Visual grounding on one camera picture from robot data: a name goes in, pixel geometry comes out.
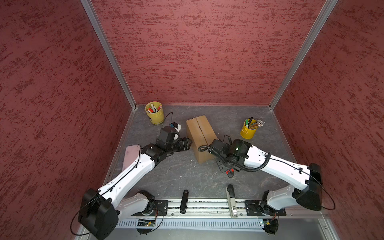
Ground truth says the aluminium corner post right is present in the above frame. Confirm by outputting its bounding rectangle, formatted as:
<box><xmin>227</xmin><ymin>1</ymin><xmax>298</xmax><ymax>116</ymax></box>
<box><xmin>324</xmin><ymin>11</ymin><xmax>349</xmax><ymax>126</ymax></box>
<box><xmin>269</xmin><ymin>0</ymin><xmax>338</xmax><ymax>112</ymax></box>

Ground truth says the red black utility knife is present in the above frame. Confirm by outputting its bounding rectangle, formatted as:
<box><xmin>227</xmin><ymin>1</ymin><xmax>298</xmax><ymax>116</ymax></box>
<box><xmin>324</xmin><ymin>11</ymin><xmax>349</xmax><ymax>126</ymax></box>
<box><xmin>226</xmin><ymin>169</ymin><xmax>235</xmax><ymax>178</ymax></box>

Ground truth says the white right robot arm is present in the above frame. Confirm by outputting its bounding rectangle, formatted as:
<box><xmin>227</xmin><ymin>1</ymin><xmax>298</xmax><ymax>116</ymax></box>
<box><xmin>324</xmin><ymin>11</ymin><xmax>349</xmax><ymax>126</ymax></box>
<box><xmin>199</xmin><ymin>139</ymin><xmax>323</xmax><ymax>215</ymax></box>

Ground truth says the silver latch with black handle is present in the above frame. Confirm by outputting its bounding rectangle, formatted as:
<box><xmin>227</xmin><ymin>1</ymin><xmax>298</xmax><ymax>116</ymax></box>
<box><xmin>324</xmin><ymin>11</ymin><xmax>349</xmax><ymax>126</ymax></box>
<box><xmin>226</xmin><ymin>185</ymin><xmax>238</xmax><ymax>218</ymax></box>

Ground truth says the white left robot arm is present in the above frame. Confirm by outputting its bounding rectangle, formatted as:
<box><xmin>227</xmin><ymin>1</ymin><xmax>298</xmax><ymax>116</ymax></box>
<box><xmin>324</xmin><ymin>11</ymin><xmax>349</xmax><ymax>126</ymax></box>
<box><xmin>75</xmin><ymin>123</ymin><xmax>192</xmax><ymax>240</ymax></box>

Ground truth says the yellow-green pen holder cup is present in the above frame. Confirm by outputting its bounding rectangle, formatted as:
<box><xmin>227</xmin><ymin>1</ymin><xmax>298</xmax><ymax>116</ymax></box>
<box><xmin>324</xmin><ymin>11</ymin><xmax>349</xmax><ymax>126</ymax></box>
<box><xmin>145</xmin><ymin>102</ymin><xmax>165</xmax><ymax>125</ymax></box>

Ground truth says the black handle on rail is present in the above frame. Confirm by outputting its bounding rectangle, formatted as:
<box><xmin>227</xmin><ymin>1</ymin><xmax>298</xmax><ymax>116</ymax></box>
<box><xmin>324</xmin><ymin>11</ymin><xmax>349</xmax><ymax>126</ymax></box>
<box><xmin>180</xmin><ymin>190</ymin><xmax>189</xmax><ymax>214</ymax></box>

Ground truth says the aluminium front rail frame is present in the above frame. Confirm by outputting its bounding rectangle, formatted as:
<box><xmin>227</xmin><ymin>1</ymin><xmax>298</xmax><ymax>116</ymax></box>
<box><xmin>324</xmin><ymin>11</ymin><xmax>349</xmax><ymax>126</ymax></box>
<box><xmin>114</xmin><ymin>199</ymin><xmax>339</xmax><ymax>240</ymax></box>

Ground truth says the brown cardboard express box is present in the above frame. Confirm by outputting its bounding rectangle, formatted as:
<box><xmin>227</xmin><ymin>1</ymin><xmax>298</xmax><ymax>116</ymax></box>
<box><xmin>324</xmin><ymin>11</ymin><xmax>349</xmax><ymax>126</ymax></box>
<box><xmin>186</xmin><ymin>116</ymin><xmax>218</xmax><ymax>164</ymax></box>

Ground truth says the circuit board with wires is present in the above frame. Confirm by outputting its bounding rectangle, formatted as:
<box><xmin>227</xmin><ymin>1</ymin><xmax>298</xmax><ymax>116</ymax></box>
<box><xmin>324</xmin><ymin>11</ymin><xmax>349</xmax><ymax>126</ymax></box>
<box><xmin>263</xmin><ymin>219</ymin><xmax>279</xmax><ymax>235</ymax></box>
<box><xmin>136</xmin><ymin>219</ymin><xmax>157</xmax><ymax>235</ymax></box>

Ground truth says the coloured pencils bundle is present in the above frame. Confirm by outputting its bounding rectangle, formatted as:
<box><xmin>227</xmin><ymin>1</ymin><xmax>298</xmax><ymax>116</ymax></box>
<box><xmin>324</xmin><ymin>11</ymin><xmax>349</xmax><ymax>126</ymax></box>
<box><xmin>250</xmin><ymin>120</ymin><xmax>265</xmax><ymax>129</ymax></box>

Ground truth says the aluminium corner post left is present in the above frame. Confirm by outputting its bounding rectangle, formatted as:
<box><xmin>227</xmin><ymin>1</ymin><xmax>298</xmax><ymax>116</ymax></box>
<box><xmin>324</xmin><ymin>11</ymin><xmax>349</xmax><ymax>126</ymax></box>
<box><xmin>81</xmin><ymin>0</ymin><xmax>137</xmax><ymax>111</ymax></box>

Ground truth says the pink flat case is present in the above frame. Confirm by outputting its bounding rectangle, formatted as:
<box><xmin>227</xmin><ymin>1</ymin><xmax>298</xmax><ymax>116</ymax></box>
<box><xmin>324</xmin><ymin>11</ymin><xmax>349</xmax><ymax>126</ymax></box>
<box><xmin>122</xmin><ymin>145</ymin><xmax>141</xmax><ymax>171</ymax></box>

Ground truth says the right circuit board with wires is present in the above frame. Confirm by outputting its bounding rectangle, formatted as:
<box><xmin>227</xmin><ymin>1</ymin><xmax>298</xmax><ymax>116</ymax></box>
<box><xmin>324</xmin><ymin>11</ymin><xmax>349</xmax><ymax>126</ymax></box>
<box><xmin>263</xmin><ymin>219</ymin><xmax>279</xmax><ymax>235</ymax></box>

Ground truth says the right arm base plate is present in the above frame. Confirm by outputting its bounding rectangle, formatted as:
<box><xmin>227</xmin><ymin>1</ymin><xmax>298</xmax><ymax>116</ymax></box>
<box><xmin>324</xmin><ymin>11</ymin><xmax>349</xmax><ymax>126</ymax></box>
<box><xmin>245</xmin><ymin>200</ymin><xmax>287</xmax><ymax>217</ymax></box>

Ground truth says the aluminium corner post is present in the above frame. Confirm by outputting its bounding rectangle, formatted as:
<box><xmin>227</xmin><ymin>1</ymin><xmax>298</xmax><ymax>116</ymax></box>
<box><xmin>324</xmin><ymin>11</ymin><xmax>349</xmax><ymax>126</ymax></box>
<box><xmin>269</xmin><ymin>0</ymin><xmax>338</xmax><ymax>112</ymax></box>
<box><xmin>81</xmin><ymin>0</ymin><xmax>137</xmax><ymax>111</ymax></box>

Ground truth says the yellow pencil cup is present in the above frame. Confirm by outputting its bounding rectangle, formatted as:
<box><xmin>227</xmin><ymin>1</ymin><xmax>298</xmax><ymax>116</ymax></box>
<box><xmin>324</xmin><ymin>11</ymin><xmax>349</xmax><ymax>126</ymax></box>
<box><xmin>240</xmin><ymin>119</ymin><xmax>257</xmax><ymax>140</ymax></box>

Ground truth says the left circuit board with wires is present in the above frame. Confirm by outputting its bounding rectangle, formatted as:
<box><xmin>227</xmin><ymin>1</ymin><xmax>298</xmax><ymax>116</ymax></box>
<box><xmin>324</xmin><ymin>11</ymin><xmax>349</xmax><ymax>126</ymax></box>
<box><xmin>136</xmin><ymin>219</ymin><xmax>157</xmax><ymax>235</ymax></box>

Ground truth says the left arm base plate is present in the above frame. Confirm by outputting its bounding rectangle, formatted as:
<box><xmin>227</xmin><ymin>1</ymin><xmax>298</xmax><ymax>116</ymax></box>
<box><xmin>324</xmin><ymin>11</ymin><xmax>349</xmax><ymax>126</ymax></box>
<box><xmin>133</xmin><ymin>200</ymin><xmax>169</xmax><ymax>216</ymax></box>

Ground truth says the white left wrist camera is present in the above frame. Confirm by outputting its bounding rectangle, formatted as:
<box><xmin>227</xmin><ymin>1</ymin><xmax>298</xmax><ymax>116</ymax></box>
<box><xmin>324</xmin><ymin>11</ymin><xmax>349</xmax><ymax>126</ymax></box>
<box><xmin>170</xmin><ymin>122</ymin><xmax>181</xmax><ymax>134</ymax></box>

